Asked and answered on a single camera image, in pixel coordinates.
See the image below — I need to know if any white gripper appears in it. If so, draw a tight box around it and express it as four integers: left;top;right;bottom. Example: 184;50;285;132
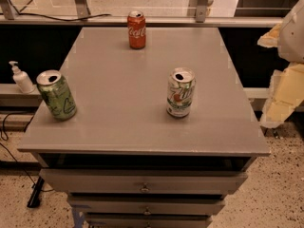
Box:
257;0;304;128

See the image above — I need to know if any white green 7up can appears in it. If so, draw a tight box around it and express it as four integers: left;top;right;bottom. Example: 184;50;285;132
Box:
166;67;196;118

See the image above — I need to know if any red Coca-Cola can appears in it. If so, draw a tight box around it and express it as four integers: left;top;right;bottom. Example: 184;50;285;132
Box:
127;10;146;49

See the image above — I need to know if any green soda can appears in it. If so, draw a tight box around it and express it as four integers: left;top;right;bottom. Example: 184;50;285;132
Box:
36;70;77;121

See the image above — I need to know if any grey drawer cabinet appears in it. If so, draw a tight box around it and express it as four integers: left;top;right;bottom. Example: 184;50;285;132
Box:
17;26;271;228

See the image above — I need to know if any middle grey drawer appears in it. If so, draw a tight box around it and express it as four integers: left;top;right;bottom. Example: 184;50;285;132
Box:
67;196;224;216

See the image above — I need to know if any grey drawer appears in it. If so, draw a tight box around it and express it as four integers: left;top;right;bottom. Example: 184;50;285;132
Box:
85;213;212;228
67;196;224;216
40;169;247;195

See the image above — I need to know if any top grey drawer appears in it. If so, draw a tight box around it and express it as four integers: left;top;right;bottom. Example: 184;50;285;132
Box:
40;169;247;195

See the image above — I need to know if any bottom grey drawer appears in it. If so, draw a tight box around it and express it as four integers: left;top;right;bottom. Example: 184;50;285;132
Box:
85;213;212;228

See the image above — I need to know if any white pump soap bottle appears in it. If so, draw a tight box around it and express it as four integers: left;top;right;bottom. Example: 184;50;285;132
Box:
9;61;34;94

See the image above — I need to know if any black power strip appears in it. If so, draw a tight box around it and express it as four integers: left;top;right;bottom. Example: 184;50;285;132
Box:
27;177;45;208

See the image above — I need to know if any black cable on ledge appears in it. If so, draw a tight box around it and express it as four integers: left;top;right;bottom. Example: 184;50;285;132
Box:
0;0;112;22

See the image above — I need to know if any black floor cable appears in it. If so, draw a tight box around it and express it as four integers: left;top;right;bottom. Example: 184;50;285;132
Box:
0;110;55;194

